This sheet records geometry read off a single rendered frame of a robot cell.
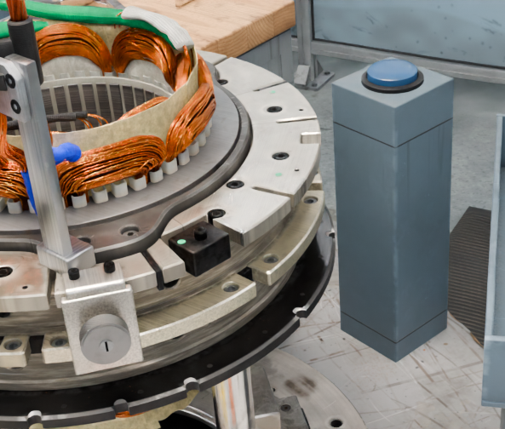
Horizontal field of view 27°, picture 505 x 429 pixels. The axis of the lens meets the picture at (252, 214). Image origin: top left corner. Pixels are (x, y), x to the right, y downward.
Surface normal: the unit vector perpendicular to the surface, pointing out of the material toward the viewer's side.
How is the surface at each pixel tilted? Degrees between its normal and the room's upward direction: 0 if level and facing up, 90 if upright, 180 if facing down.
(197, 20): 0
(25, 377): 90
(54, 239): 90
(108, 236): 0
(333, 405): 0
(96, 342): 90
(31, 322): 90
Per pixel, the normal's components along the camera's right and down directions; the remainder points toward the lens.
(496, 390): -0.22, 0.53
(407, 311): 0.65, 0.36
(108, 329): 0.24, 0.50
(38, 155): -0.67, 0.43
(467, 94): -0.07, -0.85
